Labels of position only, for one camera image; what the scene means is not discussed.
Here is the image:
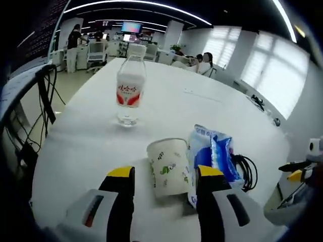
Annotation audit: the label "white table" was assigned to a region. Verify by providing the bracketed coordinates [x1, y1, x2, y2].
[31, 57, 307, 242]

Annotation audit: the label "black tripod stand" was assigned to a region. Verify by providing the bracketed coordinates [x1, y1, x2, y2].
[35, 64, 58, 124]

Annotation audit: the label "black wire clutter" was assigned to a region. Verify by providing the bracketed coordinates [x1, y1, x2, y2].
[251, 94, 265, 111]

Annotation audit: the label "white office chair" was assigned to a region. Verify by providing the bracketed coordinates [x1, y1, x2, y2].
[87, 41, 108, 73]

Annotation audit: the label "black cable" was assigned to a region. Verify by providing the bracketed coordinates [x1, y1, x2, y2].
[231, 153, 258, 192]

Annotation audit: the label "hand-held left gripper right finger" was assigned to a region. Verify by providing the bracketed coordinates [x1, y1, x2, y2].
[197, 165, 288, 242]

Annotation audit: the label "blue pad packet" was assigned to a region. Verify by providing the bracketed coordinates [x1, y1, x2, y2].
[186, 123, 234, 211]

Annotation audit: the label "tangled black cables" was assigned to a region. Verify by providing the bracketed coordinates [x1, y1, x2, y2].
[5, 74, 67, 158]

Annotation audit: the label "bright window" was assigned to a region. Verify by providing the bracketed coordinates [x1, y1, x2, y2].
[239, 32, 314, 119]
[201, 25, 243, 67]

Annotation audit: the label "white paper cup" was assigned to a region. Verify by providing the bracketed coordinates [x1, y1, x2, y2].
[146, 137, 190, 200]

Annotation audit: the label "white side desk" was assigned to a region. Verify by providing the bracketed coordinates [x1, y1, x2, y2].
[0, 63, 55, 138]

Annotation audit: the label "clear plastic water bottle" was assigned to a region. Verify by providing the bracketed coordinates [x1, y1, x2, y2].
[116, 45, 147, 128]

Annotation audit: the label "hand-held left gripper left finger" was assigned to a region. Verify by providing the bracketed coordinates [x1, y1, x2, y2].
[57, 165, 136, 242]

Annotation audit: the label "large dark display screen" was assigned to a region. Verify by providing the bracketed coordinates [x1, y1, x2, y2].
[26, 0, 63, 60]

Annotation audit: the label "colourful wall screen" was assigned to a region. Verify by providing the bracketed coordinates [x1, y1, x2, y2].
[121, 22, 142, 34]

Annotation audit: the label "blue tissue pack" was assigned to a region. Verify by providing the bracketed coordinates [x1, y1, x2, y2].
[209, 135, 243, 189]

